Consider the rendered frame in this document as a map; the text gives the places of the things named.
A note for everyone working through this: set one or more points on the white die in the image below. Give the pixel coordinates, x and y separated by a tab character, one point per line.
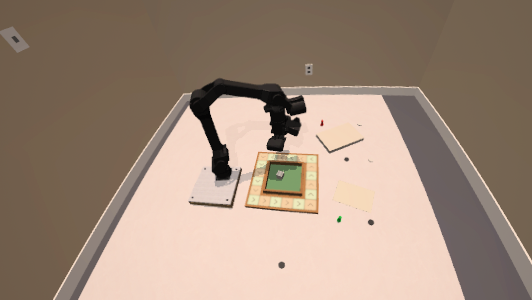
280	175

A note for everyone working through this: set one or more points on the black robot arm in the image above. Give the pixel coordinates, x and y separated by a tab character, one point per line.
270	93

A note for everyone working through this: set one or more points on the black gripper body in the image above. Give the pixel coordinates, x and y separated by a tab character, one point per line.
277	142

